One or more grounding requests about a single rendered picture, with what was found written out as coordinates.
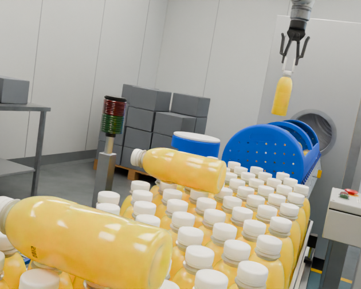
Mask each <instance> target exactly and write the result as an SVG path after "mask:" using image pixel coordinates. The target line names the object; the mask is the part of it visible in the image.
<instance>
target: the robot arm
mask: <svg viewBox="0 0 361 289"><path fill-rule="evenodd" d="M291 2H292V8H291V15H290V19H291V21H290V25H289V29H288V31H287V32H286V33H281V37H282V39H281V46H280V54H281V55H282V62H281V63H282V64H283V66H282V71H284V70H285V66H286V63H287V58H288V57H287V53H288V50H289V48H290V46H291V43H292V41H296V42H297V47H296V58H294V61H293V67H292V73H294V70H295V65H296V66H297V65H298V62H299V59H300V58H303V57H304V53H305V50H306V47H307V43H308V41H309V40H310V36H307V35H305V30H306V26H307V22H308V21H309V19H310V15H311V11H312V7H313V5H314V3H315V0H291ZM287 35H288V37H289V41H288V44H287V47H286V48H285V51H284V53H283V50H284V43H285V37H286V36H287ZM304 37H305V41H304V45H303V49H302V51H301V55H300V40H302V39H303V38H304Z"/></svg>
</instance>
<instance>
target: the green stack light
mask: <svg viewBox="0 0 361 289"><path fill-rule="evenodd" d="M101 115H102V116H101V123H100V131H101V132H106V133H109V134H122V133H123V125H124V119H125V116H113V115H107V114H104V113H102V114H101Z"/></svg>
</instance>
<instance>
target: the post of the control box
mask: <svg viewBox="0 0 361 289"><path fill-rule="evenodd" d="M347 250H348V245H347V244H343V243H339V242H336V241H332V246H331V251H330V254H329V259H328V264H327V269H326V272H325V277H324V281H323V286H322V289H339V284H340V280H341V276H342V272H343V267H344V262H345V259H346V254H347Z"/></svg>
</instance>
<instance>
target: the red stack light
mask: <svg viewBox="0 0 361 289"><path fill-rule="evenodd" d="M126 105H127V102H121V101H113V100H107V99H104V101H103V110H102V113H104V114H107V115H113V116H125V111H126Z"/></svg>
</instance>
